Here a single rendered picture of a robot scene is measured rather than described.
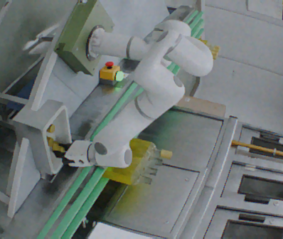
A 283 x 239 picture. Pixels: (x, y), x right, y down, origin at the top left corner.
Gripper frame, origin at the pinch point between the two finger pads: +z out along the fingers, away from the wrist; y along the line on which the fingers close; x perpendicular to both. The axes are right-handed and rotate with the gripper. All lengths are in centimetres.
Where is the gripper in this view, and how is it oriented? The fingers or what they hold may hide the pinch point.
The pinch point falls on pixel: (60, 151)
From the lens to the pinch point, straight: 141.5
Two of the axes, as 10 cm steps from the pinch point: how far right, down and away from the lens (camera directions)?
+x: -2.6, -8.2, -5.2
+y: 3.7, -5.8, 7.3
